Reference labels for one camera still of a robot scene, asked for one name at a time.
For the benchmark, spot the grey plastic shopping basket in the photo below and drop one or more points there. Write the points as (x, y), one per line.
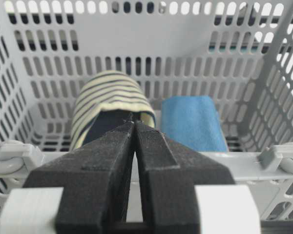
(237, 52)

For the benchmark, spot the grey basket handle left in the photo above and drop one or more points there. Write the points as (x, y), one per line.
(8, 168)

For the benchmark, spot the grey basket handle right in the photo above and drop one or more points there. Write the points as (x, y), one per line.
(287, 164)

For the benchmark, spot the blue cloth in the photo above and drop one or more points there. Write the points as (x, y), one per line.
(194, 122)

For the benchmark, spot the yellow striped cloth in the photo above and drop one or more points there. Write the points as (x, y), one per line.
(108, 91)

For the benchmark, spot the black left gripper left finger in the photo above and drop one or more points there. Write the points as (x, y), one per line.
(95, 179)

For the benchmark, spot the grey basket handle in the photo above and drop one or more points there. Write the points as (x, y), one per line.
(8, 168)
(287, 164)

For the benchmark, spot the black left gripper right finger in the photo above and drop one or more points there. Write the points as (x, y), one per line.
(168, 172)

